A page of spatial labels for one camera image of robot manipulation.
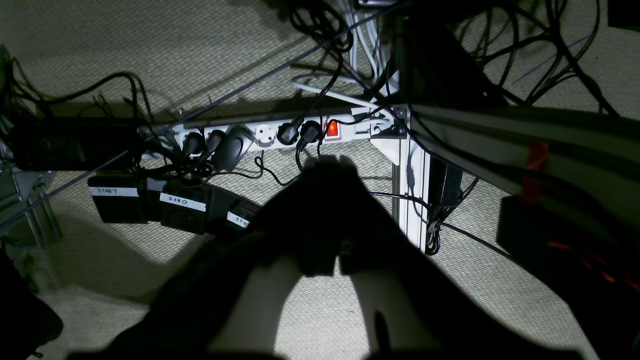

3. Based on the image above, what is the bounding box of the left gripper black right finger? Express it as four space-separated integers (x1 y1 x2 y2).
337 157 581 360

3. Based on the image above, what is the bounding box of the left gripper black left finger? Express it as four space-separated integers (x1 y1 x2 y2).
69 160 341 360

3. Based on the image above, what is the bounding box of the black pedal labelled stop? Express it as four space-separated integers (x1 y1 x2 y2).
205 195 262 244

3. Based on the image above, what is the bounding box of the white power strip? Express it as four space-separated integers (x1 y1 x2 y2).
141 107 396 158

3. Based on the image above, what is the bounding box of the black pedal labelled zero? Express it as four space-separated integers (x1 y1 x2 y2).
158 180 213 235

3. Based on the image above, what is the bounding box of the black pedal labelled start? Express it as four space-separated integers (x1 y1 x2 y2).
87 174 148 224

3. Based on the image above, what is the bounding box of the aluminium profile frame post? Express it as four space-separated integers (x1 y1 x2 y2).
369 106 436 255

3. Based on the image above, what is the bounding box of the black table leg frame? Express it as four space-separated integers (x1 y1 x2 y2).
398 0 639 360

